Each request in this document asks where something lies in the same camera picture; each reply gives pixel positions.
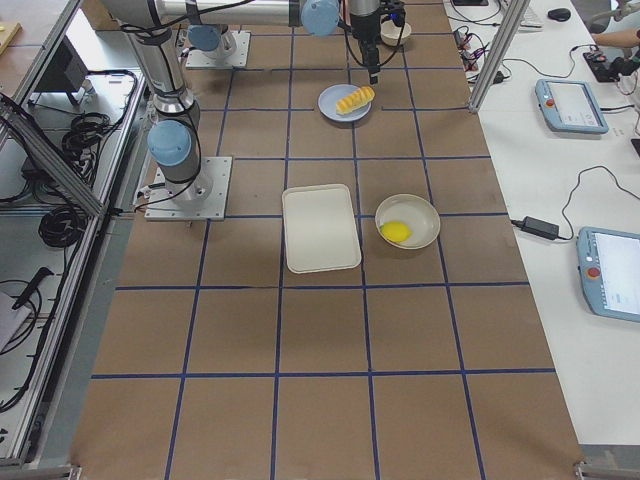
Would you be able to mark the white rectangular tray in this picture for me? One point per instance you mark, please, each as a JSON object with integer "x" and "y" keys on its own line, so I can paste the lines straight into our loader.
{"x": 320, "y": 229}

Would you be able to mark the black computer mouse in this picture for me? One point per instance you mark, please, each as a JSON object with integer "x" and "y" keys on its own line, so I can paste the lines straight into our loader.
{"x": 559, "y": 14}

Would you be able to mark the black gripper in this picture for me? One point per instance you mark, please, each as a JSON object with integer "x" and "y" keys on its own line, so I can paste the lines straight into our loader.
{"x": 363, "y": 27}

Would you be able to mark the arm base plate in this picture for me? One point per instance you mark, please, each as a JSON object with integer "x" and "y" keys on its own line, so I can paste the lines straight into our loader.
{"x": 197, "y": 60}
{"x": 205, "y": 198}

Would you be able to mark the person's forearm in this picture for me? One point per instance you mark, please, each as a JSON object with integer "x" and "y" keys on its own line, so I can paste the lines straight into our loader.
{"x": 628, "y": 38}

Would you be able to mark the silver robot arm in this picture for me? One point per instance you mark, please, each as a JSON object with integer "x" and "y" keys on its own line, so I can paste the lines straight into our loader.
{"x": 245, "y": 71}
{"x": 214, "y": 40}

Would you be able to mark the yellow lemon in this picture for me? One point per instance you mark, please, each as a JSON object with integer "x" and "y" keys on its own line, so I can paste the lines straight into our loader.
{"x": 395, "y": 231}

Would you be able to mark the white round plate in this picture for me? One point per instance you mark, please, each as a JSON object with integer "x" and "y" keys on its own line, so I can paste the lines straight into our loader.
{"x": 416, "y": 212}

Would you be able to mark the black power adapter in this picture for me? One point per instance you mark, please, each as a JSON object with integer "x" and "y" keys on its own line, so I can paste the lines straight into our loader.
{"x": 539, "y": 228}

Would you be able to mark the cream bowl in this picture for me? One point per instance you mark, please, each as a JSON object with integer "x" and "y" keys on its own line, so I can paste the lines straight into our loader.
{"x": 393, "y": 35}

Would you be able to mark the aluminium frame post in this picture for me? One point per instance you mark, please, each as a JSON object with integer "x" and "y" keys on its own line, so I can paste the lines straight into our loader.
{"x": 500, "y": 44}

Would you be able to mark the blue plate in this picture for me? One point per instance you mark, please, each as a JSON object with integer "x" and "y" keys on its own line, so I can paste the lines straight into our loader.
{"x": 327, "y": 103}

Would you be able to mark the cardboard box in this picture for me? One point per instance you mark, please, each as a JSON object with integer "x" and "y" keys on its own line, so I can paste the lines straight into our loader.
{"x": 98, "y": 16}

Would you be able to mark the striped bread roll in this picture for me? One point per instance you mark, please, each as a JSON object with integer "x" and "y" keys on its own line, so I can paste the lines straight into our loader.
{"x": 359, "y": 98}

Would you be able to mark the blue teach pendant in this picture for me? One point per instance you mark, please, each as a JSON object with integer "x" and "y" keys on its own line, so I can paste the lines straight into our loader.
{"x": 570, "y": 107}
{"x": 608, "y": 264}

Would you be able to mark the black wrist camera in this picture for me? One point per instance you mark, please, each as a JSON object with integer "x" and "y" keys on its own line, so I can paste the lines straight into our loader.
{"x": 394, "y": 11}

